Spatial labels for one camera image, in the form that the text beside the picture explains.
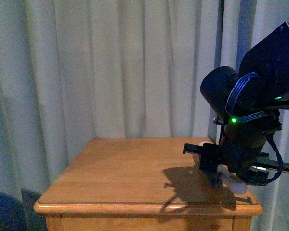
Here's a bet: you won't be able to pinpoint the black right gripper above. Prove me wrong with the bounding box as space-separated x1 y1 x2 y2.
183 139 289 188

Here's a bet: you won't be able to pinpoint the beige hand brush black bristles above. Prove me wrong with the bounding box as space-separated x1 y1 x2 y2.
200 141 247 194

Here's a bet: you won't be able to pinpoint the wooden side table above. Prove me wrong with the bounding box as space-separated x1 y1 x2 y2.
34 137 262 231

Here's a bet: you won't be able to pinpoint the light grey curtain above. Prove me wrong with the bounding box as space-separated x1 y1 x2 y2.
0 0 289 231

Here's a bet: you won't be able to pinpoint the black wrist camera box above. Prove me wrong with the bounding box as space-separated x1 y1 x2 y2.
237 166 269 186

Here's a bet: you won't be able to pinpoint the blue ribbon cable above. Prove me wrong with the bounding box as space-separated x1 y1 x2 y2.
225 71 273 123

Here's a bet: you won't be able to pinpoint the black camera cable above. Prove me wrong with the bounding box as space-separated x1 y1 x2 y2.
262 129 284 183

